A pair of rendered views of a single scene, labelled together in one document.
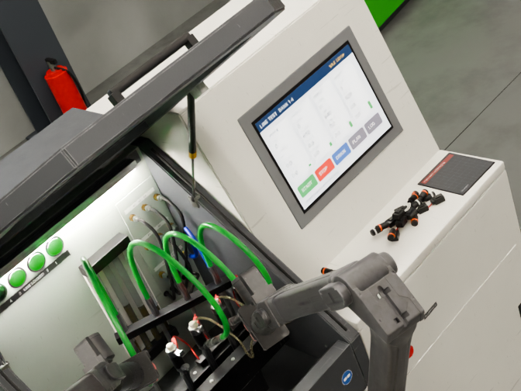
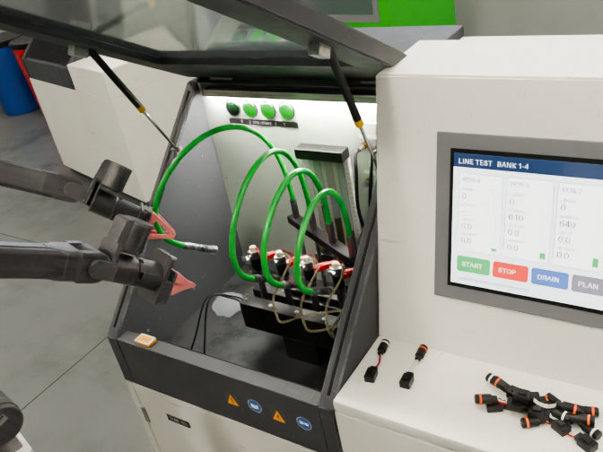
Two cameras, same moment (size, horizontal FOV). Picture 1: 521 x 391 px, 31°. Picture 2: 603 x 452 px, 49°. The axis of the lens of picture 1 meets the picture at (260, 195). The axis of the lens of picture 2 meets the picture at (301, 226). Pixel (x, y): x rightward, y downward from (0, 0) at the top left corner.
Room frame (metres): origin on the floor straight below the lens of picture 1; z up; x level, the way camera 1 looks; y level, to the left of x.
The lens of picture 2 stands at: (1.49, -1.06, 1.98)
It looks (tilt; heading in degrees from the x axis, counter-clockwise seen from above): 30 degrees down; 72
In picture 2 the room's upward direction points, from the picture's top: 12 degrees counter-clockwise
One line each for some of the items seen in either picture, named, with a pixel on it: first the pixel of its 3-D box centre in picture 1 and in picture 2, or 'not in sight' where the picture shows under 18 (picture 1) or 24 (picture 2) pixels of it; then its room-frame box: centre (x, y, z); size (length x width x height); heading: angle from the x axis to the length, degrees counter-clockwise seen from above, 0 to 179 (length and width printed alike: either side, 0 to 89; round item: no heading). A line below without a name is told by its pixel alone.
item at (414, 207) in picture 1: (406, 212); (537, 406); (2.09, -0.35, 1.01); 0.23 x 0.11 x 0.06; 125
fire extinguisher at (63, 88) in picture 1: (68, 95); not in sight; (5.56, 0.86, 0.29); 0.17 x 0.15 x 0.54; 124
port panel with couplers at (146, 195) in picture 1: (160, 236); (381, 182); (2.15, 0.29, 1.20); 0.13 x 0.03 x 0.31; 125
